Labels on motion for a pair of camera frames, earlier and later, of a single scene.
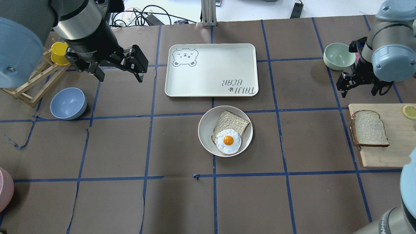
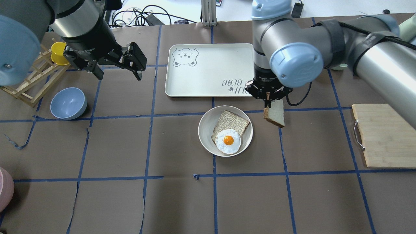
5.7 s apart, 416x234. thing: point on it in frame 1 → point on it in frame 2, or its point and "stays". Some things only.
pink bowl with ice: (7, 189) stays
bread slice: (369, 129) → (275, 114)
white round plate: (208, 123) stays
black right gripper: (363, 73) → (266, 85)
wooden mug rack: (33, 91) stays
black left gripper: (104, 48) stays
